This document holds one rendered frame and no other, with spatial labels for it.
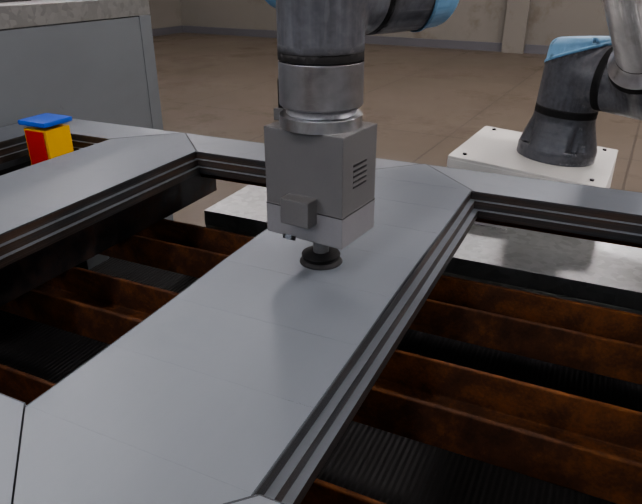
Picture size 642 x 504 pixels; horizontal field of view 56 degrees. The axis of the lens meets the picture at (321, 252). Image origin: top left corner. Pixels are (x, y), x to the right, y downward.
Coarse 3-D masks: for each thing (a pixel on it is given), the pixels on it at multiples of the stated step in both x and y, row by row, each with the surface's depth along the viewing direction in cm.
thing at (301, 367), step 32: (160, 320) 51; (192, 320) 51; (224, 320) 51; (256, 320) 51; (160, 352) 47; (192, 352) 47; (224, 352) 47; (256, 352) 47; (288, 352) 47; (320, 352) 46; (352, 352) 46; (256, 384) 43; (288, 384) 43; (320, 384) 43
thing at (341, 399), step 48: (0, 144) 102; (192, 144) 101; (144, 192) 86; (0, 240) 67; (48, 240) 72; (624, 240) 73; (432, 288) 62; (384, 336) 51; (336, 384) 44; (336, 432) 42; (288, 480) 37
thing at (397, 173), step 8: (384, 168) 89; (392, 168) 89; (400, 168) 89; (408, 168) 89; (376, 176) 86; (384, 176) 86; (392, 176) 86; (400, 176) 86; (408, 176) 86; (416, 176) 86; (424, 176) 86; (432, 176) 86; (440, 176) 86; (432, 184) 82; (440, 184) 82; (448, 184) 82; (456, 184) 82
